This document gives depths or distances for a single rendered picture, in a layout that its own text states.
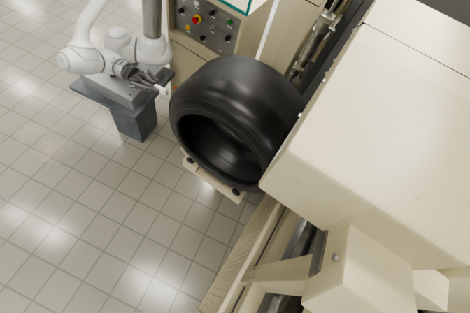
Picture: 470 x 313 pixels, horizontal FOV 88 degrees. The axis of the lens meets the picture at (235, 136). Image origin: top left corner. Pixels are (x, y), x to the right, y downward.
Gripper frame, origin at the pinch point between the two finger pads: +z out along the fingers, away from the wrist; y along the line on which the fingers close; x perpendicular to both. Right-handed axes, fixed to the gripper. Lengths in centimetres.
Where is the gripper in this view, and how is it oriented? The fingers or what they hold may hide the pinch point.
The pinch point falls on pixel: (161, 89)
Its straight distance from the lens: 118.7
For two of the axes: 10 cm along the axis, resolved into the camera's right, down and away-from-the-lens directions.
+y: 5.3, -6.7, 5.2
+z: 8.5, 4.7, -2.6
